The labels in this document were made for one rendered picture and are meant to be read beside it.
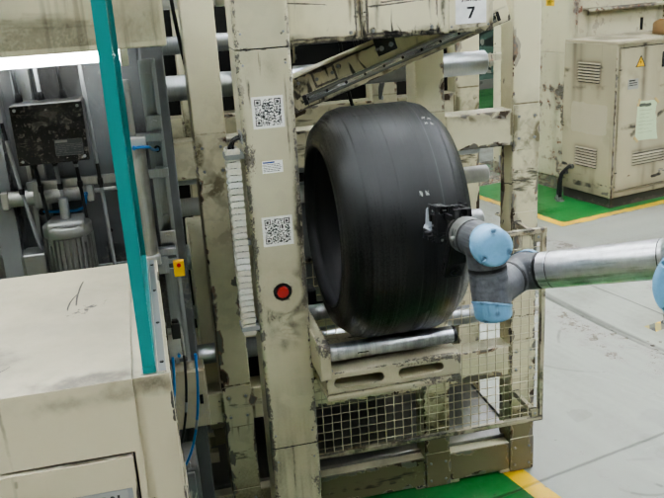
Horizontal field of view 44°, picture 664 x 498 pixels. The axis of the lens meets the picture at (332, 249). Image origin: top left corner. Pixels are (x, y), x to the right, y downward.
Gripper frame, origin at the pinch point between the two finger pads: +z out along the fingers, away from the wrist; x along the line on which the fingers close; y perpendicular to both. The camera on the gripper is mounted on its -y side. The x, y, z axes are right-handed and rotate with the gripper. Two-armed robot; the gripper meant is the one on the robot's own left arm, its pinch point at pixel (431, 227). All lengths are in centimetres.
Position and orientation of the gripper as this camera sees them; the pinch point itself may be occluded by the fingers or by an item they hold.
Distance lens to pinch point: 188.8
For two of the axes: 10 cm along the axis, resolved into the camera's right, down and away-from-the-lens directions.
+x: -9.7, 1.2, -2.1
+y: -0.7, -9.8, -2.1
